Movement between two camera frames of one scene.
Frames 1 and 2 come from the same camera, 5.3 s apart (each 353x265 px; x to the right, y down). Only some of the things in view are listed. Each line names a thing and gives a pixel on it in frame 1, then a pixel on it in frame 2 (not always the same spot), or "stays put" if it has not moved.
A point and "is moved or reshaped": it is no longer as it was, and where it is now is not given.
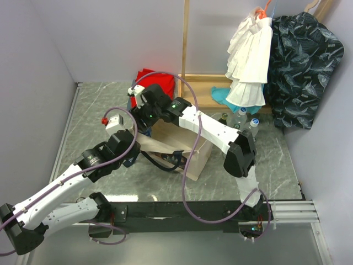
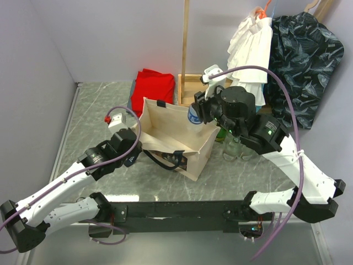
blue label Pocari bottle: [148, 132] is moved or reshaped
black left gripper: [135, 150] stays put
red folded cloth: [165, 83] stays put
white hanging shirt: [250, 49] stays put
